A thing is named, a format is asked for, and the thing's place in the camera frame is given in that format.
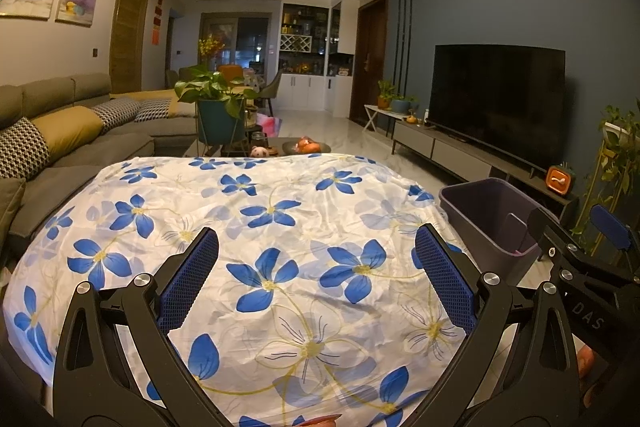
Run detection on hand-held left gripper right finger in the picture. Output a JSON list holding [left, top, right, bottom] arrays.
[[415, 223, 581, 427]]

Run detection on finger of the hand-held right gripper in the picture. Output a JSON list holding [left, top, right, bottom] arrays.
[[589, 204, 640, 285], [528, 207, 566, 258]]

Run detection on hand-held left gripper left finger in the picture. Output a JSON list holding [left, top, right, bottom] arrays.
[[52, 227, 223, 427]]

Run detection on grey trash bin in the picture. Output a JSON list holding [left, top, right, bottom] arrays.
[[439, 177, 546, 280]]

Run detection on person's right hand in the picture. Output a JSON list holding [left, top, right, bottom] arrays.
[[577, 347, 596, 379]]

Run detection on small orange gadget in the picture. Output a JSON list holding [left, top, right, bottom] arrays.
[[545, 164, 576, 198]]

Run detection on tall vine plant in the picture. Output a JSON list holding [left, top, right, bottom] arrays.
[[570, 104, 640, 258]]

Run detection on blue flower tablecloth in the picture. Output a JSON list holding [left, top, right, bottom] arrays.
[[2, 154, 481, 427]]

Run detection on black television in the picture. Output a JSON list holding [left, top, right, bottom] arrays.
[[429, 44, 567, 170]]

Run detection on grey sofa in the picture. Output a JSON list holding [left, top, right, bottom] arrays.
[[0, 73, 201, 238]]

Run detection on pothos plant teal pot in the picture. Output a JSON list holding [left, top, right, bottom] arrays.
[[174, 66, 261, 155]]

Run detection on potted plant teal bowl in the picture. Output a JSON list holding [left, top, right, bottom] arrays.
[[390, 94, 418, 114]]

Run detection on white side table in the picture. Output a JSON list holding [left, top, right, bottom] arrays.
[[363, 104, 398, 131]]

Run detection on potted plant orange pot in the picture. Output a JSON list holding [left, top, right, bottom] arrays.
[[377, 79, 396, 110]]

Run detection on grey cushion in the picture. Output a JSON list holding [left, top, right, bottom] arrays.
[[0, 177, 26, 243]]

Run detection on mustard pillow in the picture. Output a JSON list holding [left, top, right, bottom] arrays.
[[31, 106, 105, 152]]

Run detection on green dining chair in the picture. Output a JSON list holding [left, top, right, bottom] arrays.
[[260, 69, 283, 115]]

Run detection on houndstooth pillow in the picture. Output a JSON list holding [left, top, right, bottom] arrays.
[[0, 117, 51, 180]]

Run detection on white display cabinet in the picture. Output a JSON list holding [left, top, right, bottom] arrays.
[[277, 2, 358, 112]]

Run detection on dark wooden door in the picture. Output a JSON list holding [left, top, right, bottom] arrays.
[[349, 0, 390, 122]]

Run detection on yellow flowers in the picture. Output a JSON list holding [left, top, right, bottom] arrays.
[[198, 34, 223, 58]]

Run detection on glass balcony door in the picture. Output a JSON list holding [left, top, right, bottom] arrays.
[[200, 12, 275, 72]]

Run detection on light wooden door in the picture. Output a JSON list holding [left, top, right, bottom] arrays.
[[109, 0, 151, 94]]

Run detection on red wall decoration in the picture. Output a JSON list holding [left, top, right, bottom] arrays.
[[151, 0, 165, 45]]

